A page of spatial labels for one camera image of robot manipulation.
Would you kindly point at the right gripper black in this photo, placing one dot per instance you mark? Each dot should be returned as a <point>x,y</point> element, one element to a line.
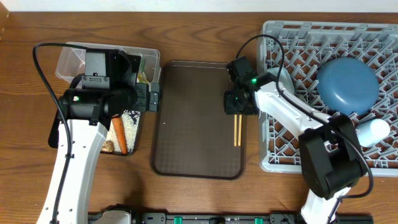
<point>231,107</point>

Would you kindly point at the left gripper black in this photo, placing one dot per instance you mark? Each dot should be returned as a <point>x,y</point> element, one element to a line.
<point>143,102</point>

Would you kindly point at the yellow green snack wrapper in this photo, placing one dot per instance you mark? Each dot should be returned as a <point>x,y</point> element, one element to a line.
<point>141,75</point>

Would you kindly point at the orange carrot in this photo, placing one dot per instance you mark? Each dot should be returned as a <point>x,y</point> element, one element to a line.
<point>119,130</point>

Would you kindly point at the light blue rice bowl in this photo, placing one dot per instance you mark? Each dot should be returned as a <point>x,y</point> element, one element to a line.
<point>284,78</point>

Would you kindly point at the brown food scrap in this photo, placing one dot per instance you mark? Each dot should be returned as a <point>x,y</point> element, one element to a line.
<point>108,147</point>

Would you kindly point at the blue plate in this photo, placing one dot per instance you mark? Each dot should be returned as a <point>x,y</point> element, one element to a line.
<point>347,86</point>

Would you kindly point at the light blue cup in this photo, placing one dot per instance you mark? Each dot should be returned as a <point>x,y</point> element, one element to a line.
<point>372,132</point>

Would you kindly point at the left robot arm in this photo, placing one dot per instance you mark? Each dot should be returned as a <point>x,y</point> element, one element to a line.
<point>107,88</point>

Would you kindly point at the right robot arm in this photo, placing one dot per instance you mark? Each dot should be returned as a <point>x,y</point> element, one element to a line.
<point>331,162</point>

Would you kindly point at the grey dishwasher rack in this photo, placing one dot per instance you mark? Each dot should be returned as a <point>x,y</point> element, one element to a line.
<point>305,46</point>

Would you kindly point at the pile of white rice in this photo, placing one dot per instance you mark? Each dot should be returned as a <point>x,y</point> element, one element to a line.
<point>131,120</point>

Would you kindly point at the dark brown serving tray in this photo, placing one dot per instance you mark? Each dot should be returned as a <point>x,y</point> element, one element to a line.
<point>194,137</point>

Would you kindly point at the clear plastic bin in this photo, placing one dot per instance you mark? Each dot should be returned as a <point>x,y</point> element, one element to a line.
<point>72,61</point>

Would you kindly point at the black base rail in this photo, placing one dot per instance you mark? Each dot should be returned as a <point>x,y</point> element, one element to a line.
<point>122,214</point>

